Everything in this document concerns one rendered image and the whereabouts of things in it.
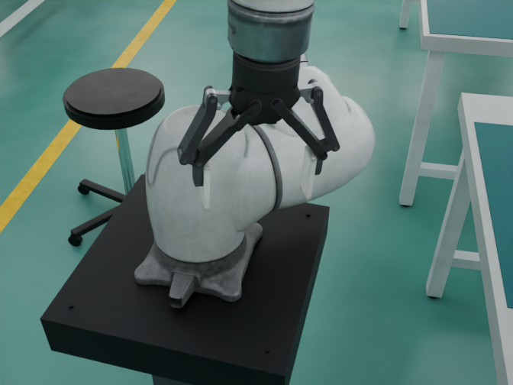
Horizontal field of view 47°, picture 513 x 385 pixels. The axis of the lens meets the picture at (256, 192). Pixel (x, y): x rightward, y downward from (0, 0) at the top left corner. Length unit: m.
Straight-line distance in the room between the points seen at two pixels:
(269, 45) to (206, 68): 2.78
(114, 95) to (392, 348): 1.22
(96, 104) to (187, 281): 1.16
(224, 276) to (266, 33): 0.48
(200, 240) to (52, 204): 1.68
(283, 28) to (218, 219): 0.37
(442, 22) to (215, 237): 1.41
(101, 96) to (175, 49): 1.61
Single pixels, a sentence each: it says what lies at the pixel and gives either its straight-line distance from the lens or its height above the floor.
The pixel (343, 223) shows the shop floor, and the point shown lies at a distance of 2.35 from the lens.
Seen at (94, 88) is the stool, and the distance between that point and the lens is 2.11.
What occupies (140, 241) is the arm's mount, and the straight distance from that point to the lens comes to 1.08.
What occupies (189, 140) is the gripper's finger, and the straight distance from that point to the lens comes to 0.70.
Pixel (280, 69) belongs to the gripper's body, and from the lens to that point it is 0.64.
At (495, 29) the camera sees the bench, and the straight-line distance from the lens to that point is 2.15.
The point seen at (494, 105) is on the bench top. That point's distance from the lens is 1.70.
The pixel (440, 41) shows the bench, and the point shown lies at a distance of 2.05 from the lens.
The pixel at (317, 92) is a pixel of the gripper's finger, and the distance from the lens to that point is 0.70.
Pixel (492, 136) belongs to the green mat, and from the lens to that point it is 1.57.
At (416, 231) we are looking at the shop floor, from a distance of 2.37.
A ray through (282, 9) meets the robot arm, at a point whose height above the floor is 1.34.
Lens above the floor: 1.56
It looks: 39 degrees down
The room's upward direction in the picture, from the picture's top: straight up
